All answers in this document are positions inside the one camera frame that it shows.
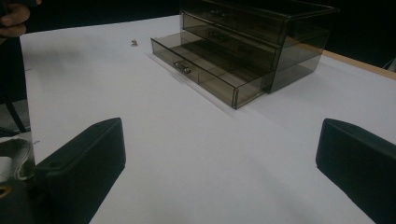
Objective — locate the smoked clear drawer cabinet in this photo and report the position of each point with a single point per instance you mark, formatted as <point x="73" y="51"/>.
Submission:
<point x="306" y="40"/>

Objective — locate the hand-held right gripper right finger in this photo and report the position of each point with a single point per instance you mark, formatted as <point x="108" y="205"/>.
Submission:
<point x="361" y="168"/>

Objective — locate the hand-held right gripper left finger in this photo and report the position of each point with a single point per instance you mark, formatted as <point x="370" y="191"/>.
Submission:
<point x="84" y="161"/>

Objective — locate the white grey cloth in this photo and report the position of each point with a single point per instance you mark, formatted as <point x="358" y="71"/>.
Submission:
<point x="18" y="155"/>

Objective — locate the dark metal stand leg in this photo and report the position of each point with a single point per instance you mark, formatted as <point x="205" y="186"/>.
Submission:
<point x="16" y="117"/>

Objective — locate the small metal earring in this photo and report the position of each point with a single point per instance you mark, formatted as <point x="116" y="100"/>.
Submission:
<point x="134" y="42"/>

